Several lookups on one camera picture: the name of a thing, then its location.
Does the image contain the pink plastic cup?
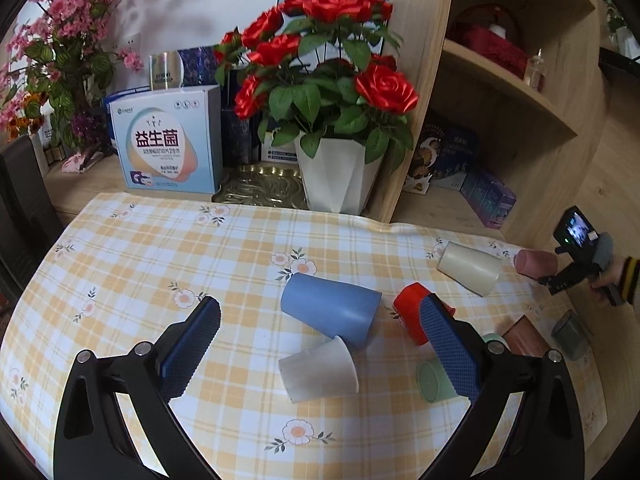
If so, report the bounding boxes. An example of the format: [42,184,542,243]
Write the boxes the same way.
[513,248,559,280]

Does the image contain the grey transparent cup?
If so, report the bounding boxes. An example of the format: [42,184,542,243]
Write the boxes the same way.
[551,310,590,361]

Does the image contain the brown transparent cup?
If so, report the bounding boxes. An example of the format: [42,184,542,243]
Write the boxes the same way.
[502,315,550,358]

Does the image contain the cream beige plastic cup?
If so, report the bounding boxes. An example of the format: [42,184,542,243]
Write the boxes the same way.
[437,242,501,297]

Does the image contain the mint green plastic cup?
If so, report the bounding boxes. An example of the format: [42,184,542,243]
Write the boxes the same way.
[415,332,510,404]

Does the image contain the red plastic cup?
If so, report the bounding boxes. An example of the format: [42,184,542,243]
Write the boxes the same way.
[393,282,431,347]

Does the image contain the white plastic cup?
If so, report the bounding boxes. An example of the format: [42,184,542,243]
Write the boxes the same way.
[279,336,359,404]

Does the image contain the blue plastic cup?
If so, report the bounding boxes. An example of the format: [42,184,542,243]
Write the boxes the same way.
[281,273,382,349]

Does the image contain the person's right hand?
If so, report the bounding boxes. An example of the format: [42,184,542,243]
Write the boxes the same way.
[591,256,626,292]

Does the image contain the purple small box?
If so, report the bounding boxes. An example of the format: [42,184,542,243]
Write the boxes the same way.
[460,172,516,230]

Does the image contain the dark blue night-scene box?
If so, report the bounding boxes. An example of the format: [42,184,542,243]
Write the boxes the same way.
[431,128,480,188]

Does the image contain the dark biscuit box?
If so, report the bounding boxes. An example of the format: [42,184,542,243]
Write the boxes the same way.
[402,125,448,195]

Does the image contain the small glass bottle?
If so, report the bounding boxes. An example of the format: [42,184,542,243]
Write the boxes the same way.
[523,49,546,93]

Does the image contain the wooden shelf unit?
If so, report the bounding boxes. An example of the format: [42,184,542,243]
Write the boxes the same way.
[390,0,608,248]

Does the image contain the yellow plaid floral tablecloth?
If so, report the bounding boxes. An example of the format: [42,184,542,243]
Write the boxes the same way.
[0,192,609,480]

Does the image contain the red gift box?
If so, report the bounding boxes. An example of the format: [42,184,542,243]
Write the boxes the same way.
[457,4,528,79]

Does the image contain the white faceted flower pot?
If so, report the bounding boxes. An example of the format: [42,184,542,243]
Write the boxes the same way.
[295,138,382,216]

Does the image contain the light blue probiotic box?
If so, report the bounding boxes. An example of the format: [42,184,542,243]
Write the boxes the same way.
[108,84,224,196]

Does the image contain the red rose bouquet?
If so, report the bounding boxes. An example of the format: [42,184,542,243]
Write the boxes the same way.
[213,0,419,169]

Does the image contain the pink blossom artificial plant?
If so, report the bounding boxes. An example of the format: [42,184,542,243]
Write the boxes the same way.
[1,0,143,148]

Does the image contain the silver blue tall box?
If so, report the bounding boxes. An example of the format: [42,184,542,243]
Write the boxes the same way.
[149,46,218,90]

